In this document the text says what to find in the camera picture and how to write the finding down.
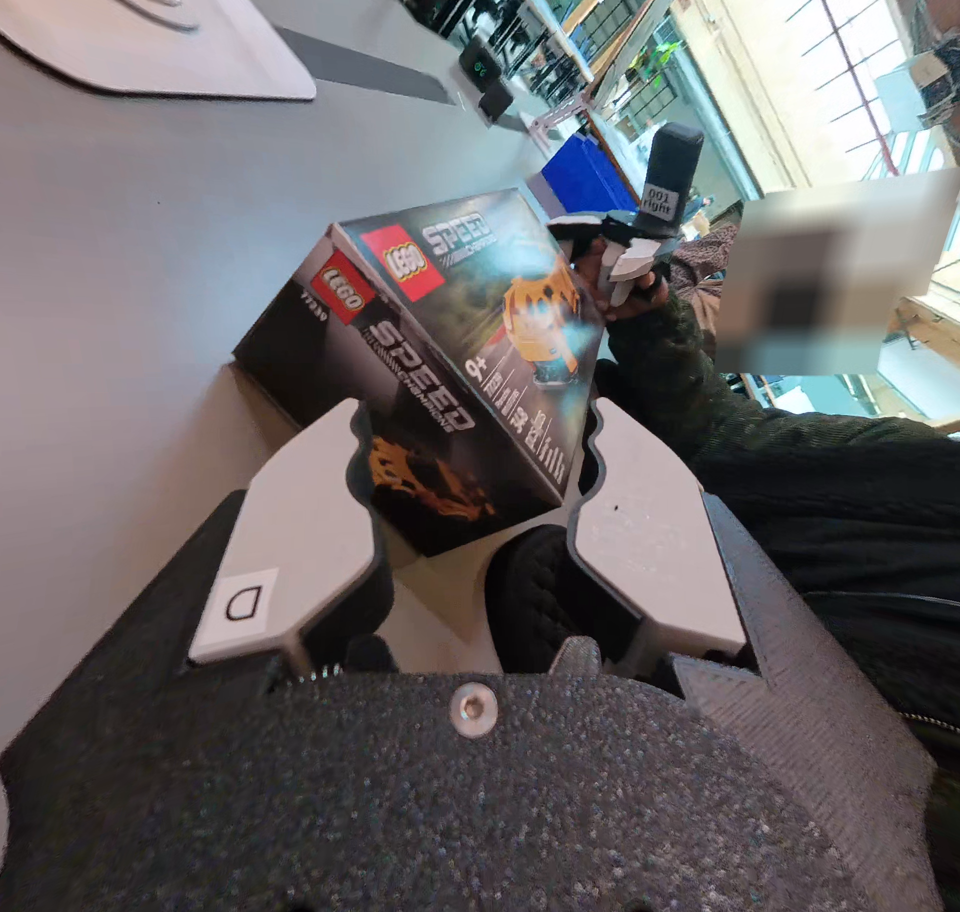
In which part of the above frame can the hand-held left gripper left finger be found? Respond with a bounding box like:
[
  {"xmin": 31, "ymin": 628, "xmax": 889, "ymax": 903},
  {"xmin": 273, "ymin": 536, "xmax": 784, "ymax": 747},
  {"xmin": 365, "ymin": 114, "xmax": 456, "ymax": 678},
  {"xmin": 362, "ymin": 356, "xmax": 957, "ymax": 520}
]
[{"xmin": 187, "ymin": 397, "xmax": 393, "ymax": 678}]

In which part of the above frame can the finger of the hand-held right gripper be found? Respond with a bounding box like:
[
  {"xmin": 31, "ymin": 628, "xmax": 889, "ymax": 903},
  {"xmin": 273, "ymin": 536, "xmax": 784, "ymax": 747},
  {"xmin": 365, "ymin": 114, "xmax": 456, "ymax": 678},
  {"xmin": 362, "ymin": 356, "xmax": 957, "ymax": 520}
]
[
  {"xmin": 609, "ymin": 240, "xmax": 664, "ymax": 283},
  {"xmin": 597, "ymin": 243, "xmax": 636, "ymax": 307}
]

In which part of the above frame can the person's right hand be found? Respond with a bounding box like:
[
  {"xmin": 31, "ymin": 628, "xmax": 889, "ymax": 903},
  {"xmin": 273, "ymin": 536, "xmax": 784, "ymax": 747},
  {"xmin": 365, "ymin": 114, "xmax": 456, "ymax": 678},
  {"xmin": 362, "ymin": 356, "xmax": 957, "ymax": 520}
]
[{"xmin": 573, "ymin": 235, "xmax": 670, "ymax": 322}]

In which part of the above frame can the potted plant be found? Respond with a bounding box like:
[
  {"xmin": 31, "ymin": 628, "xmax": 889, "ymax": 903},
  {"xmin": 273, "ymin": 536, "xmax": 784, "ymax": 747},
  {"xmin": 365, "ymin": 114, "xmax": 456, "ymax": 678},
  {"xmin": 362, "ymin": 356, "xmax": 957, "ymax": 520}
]
[{"xmin": 636, "ymin": 38, "xmax": 685, "ymax": 90}]

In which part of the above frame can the black device with green display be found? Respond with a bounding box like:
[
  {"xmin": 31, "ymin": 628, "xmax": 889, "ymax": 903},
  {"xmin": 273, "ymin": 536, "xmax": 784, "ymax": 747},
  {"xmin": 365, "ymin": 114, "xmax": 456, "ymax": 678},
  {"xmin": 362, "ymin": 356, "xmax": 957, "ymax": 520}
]
[{"xmin": 458, "ymin": 35, "xmax": 504, "ymax": 93}]

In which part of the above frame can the person's dark jacket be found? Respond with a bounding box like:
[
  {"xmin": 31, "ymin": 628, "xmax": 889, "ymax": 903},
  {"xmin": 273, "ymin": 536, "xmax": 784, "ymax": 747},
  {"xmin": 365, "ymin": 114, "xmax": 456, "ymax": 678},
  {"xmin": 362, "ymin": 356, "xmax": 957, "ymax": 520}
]
[{"xmin": 780, "ymin": 582, "xmax": 960, "ymax": 912}]

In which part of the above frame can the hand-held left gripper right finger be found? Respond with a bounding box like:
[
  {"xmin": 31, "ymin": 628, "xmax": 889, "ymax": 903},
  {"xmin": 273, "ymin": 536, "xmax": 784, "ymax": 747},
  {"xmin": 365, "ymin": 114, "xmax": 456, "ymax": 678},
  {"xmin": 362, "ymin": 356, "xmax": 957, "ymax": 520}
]
[{"xmin": 566, "ymin": 397, "xmax": 751, "ymax": 675}]

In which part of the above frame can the large window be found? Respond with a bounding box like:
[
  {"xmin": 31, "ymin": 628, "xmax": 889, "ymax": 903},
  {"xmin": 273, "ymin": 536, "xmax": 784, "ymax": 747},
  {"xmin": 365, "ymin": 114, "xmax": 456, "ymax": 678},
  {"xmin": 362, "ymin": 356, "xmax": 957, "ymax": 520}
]
[{"xmin": 738, "ymin": 0, "xmax": 960, "ymax": 182}]

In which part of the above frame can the white monitor stand base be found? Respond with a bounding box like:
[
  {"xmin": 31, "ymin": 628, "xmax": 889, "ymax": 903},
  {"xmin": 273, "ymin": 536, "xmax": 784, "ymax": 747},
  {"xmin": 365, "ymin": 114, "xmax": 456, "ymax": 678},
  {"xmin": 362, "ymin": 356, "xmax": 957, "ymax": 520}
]
[{"xmin": 0, "ymin": 0, "xmax": 318, "ymax": 102}]

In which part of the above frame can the grey desk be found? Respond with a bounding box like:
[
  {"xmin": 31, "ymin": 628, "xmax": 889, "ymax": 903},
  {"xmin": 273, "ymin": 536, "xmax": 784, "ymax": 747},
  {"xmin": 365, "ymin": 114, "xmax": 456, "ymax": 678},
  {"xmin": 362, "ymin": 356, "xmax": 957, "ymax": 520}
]
[{"xmin": 0, "ymin": 0, "xmax": 624, "ymax": 748}]

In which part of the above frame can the person's right forearm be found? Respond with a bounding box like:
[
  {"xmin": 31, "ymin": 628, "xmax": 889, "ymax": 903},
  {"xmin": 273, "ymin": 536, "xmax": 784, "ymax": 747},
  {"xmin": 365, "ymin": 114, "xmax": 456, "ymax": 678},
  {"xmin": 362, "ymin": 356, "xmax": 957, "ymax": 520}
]
[{"xmin": 596, "ymin": 289, "xmax": 960, "ymax": 606}]

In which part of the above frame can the toy car brick set box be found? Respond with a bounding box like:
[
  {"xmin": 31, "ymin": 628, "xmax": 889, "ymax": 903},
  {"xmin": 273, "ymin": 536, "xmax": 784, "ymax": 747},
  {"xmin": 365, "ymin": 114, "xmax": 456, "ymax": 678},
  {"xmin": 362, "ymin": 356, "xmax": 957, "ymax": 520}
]
[{"xmin": 232, "ymin": 188, "xmax": 609, "ymax": 558}]

